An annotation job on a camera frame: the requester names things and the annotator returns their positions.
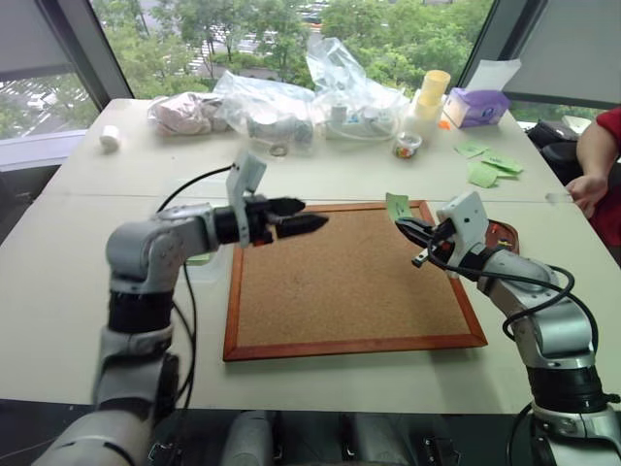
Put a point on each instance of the purple tissue box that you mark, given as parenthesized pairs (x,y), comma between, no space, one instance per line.
(478,109)

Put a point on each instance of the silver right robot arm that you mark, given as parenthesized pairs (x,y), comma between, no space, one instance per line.
(548,315)

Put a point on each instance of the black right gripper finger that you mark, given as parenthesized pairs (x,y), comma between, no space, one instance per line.
(425,256)
(418,231)

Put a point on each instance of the clear bag with grey contents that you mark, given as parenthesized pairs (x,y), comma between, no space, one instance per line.
(271,114)

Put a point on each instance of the bystander bare hand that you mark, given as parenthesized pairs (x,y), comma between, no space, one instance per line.
(588,191)

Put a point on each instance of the person in red shirt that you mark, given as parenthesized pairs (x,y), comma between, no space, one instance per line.
(609,145)

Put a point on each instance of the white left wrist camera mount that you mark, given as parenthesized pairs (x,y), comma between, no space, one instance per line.
(245,177)

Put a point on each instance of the white tissue sheet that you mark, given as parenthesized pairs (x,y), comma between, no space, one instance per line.
(497,75)

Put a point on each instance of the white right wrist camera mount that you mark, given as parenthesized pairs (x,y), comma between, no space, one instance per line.
(466,216)

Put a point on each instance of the brown oval tray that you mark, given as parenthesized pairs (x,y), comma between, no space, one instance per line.
(507,235)

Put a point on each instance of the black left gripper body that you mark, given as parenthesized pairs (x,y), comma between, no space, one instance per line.
(257,225)

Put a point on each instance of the wood-framed cork board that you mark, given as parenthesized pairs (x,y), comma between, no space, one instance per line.
(344,281)

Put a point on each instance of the green paper note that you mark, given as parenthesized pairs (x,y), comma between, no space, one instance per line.
(470,149)
(502,162)
(399,206)
(482,175)
(199,259)

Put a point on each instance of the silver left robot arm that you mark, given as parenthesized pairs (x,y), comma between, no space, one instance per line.
(145,252)

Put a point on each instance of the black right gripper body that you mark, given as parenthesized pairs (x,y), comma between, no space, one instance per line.
(445,242)

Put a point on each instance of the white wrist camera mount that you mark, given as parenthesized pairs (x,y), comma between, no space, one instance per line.
(466,216)
(245,177)

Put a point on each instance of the grey rounded robot body part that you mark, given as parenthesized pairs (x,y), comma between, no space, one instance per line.
(252,439)

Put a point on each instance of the white roll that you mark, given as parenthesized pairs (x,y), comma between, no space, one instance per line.
(109,138)

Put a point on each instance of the plastic bag with pink contents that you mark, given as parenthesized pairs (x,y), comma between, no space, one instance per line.
(184,114)

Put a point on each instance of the small orange item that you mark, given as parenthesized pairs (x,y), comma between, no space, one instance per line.
(444,124)

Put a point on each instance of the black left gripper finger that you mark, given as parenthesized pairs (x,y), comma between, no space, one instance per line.
(287,205)
(303,225)

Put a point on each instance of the stacked yellow cups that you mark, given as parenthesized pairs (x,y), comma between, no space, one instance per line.
(432,92)

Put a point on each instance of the small clear pushpin jar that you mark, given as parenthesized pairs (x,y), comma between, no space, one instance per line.
(406,145)

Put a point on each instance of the small clear plastic piece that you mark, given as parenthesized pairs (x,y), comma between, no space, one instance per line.
(558,197)

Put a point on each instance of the large clear plastic bag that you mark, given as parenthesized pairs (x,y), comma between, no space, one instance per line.
(354,97)

